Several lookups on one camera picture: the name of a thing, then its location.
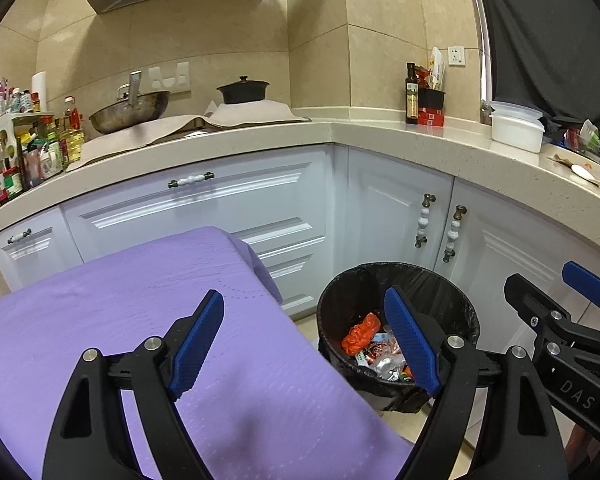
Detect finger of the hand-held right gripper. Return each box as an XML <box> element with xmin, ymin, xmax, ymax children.
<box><xmin>561</xmin><ymin>260</ymin><xmax>600</xmax><ymax>308</ymax></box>
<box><xmin>503</xmin><ymin>272</ymin><xmax>600</xmax><ymax>361</ymax></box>

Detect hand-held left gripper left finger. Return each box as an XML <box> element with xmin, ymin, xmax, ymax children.
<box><xmin>41</xmin><ymin>289</ymin><xmax>226</xmax><ymax>480</ymax></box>

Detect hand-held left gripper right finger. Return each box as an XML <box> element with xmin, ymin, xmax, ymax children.
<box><xmin>382</xmin><ymin>286</ymin><xmax>568</xmax><ymax>480</ymax></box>

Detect clear plastic wrapper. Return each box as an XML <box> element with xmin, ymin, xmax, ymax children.
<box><xmin>375</xmin><ymin>356</ymin><xmax>406</xmax><ymax>381</ymax></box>

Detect red plastic bag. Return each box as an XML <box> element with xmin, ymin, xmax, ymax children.
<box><xmin>341</xmin><ymin>312</ymin><xmax>383</xmax><ymax>356</ymax></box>

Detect trash can with black liner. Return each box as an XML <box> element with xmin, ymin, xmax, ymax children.
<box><xmin>316</xmin><ymin>261</ymin><xmax>481</xmax><ymax>413</ymax></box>

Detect person's right forearm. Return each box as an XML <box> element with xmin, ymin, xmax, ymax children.
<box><xmin>562</xmin><ymin>422</ymin><xmax>593</xmax><ymax>461</ymax></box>

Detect wide white cabinet door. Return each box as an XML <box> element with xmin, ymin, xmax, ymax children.
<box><xmin>432</xmin><ymin>180</ymin><xmax>600</xmax><ymax>341</ymax></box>

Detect purple tablecloth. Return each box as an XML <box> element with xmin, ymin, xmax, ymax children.
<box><xmin>0</xmin><ymin>226</ymin><xmax>416</xmax><ymax>480</ymax></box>

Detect wide white cabinet drawers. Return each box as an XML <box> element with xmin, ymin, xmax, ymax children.
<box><xmin>60</xmin><ymin>145</ymin><xmax>337</xmax><ymax>318</ymax></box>

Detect narrow white cabinet door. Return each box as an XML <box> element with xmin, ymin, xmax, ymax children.
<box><xmin>347</xmin><ymin>152</ymin><xmax>456</xmax><ymax>273</ymax></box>

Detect green white packet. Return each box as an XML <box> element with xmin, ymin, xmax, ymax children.
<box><xmin>580</xmin><ymin>119</ymin><xmax>600</xmax><ymax>153</ymax></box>

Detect white plastic tub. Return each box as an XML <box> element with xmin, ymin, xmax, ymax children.
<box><xmin>491</xmin><ymin>116</ymin><xmax>545</xmax><ymax>153</ymax></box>

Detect small white cabinet drawer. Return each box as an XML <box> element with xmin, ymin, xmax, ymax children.
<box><xmin>0</xmin><ymin>205</ymin><xmax>86</xmax><ymax>293</ymax></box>

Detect clear lidded container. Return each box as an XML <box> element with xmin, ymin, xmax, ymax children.
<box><xmin>490</xmin><ymin>101</ymin><xmax>545</xmax><ymax>123</ymax></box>

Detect beige stove cover paper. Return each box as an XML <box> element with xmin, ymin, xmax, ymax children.
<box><xmin>77</xmin><ymin>114</ymin><xmax>216</xmax><ymax>167</ymax></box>
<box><xmin>202</xmin><ymin>100</ymin><xmax>312</xmax><ymax>128</ymax></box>

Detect black storage box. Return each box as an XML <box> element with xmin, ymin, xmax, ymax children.
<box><xmin>419</xmin><ymin>87</ymin><xmax>447</xmax><ymax>109</ymax></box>

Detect dark olive oil bottle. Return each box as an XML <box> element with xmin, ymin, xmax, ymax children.
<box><xmin>405</xmin><ymin>62</ymin><xmax>420</xmax><ymax>125</ymax></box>

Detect steel wok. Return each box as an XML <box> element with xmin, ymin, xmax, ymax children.
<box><xmin>88</xmin><ymin>71</ymin><xmax>172</xmax><ymax>135</ymax></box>

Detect yellow cooking oil bottle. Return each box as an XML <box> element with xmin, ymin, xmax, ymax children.
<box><xmin>60</xmin><ymin>96</ymin><xmax>85</xmax><ymax>166</ymax></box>

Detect dark curtain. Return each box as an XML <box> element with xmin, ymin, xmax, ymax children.
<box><xmin>480</xmin><ymin>0</ymin><xmax>600</xmax><ymax>173</ymax></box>

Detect group of seasoning bottles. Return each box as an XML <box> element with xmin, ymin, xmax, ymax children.
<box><xmin>0</xmin><ymin>77</ymin><xmax>86</xmax><ymax>211</ymax></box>

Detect white yellow bag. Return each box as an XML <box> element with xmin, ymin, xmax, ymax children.
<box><xmin>428</xmin><ymin>47</ymin><xmax>446</xmax><ymax>92</ymax></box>

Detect black lidded pot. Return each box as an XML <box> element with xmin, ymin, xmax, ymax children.
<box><xmin>216</xmin><ymin>76</ymin><xmax>271</xmax><ymax>106</ymax></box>

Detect white paper towel roll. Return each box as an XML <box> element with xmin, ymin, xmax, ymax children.
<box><xmin>31</xmin><ymin>71</ymin><xmax>49</xmax><ymax>113</ymax></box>

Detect white wall hook rack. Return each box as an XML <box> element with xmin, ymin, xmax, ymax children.
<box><xmin>147</xmin><ymin>61</ymin><xmax>191</xmax><ymax>92</ymax></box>

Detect white window frame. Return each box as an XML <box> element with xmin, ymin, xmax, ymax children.
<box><xmin>462</xmin><ymin>0</ymin><xmax>496</xmax><ymax>103</ymax></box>

